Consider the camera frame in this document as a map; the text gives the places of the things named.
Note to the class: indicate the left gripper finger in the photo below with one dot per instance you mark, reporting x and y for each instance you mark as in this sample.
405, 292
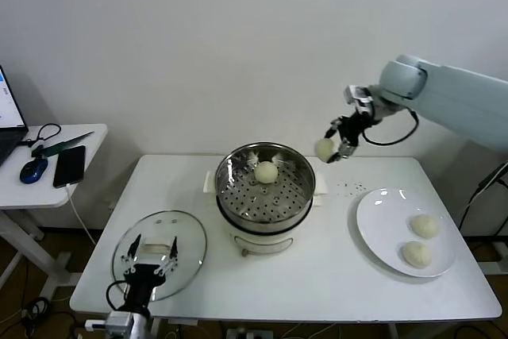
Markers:
173, 245
137, 243

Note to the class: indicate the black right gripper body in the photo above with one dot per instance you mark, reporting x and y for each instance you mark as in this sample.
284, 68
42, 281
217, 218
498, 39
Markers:
353, 128

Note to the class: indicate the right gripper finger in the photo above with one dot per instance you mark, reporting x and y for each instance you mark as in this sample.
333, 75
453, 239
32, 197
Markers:
335, 122
346, 150

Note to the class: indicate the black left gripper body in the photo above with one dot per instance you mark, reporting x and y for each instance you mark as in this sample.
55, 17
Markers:
145, 285

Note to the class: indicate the round glass pot lid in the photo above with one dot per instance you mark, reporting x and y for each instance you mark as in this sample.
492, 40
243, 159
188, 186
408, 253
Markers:
190, 243

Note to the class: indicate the white steamed baozi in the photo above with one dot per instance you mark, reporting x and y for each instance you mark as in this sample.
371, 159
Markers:
265, 173
424, 226
325, 149
415, 255

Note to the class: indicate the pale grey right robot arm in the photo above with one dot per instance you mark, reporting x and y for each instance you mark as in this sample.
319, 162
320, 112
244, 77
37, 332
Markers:
456, 97

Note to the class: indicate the stainless steel steamer basket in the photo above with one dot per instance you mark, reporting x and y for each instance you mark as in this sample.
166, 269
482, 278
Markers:
274, 204

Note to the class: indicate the large white plate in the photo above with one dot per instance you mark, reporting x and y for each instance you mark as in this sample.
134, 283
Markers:
381, 216

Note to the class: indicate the cream electric cooking pot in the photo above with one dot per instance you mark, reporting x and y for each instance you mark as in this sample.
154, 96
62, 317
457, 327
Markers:
262, 243

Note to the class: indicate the black smartphone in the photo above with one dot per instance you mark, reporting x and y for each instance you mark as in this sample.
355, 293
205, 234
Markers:
70, 166

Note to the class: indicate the white side table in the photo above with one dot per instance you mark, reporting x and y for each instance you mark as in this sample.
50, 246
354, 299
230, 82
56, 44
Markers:
39, 196

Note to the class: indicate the white power strip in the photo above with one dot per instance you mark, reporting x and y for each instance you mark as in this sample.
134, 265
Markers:
250, 334

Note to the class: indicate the dark green sheathed knife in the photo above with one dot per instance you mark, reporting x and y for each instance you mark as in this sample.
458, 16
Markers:
59, 147

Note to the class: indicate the blue computer mouse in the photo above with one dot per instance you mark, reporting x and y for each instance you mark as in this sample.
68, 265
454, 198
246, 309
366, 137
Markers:
33, 170

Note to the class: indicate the black laptop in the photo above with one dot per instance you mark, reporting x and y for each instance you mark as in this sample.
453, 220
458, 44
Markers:
8, 140

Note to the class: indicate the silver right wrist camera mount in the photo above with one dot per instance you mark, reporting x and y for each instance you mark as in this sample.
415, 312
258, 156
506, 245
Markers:
359, 99

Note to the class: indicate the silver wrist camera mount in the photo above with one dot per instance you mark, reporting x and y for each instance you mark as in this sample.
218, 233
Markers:
359, 99
121, 323

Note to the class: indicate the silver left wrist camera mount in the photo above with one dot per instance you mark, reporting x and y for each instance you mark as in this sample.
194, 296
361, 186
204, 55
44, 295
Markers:
121, 323

